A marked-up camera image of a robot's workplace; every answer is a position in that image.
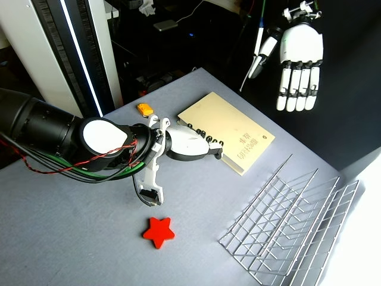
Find cream paperback book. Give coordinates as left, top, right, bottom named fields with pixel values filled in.
left=177, top=91, right=276, bottom=176

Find white hanging cable adapter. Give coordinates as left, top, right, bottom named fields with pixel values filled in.
left=239, top=0, right=267, bottom=92

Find orange toy brick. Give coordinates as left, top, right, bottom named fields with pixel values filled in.
left=136, top=102, right=154, bottom=117

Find grey power bank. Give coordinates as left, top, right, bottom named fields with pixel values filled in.
left=153, top=20, right=179, bottom=32

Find red star block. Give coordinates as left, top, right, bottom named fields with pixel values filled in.
left=142, top=216, right=176, bottom=250

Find wire dish rack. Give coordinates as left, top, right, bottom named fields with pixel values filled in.
left=218, top=153, right=361, bottom=286

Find white crumpled paper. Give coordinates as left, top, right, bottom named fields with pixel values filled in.
left=139, top=0, right=157, bottom=16

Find thin white cable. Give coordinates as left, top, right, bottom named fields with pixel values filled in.
left=175, top=0, right=206, bottom=23

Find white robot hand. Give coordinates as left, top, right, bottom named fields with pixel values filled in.
left=248, top=23, right=324, bottom=113
left=165, top=122, right=224, bottom=163

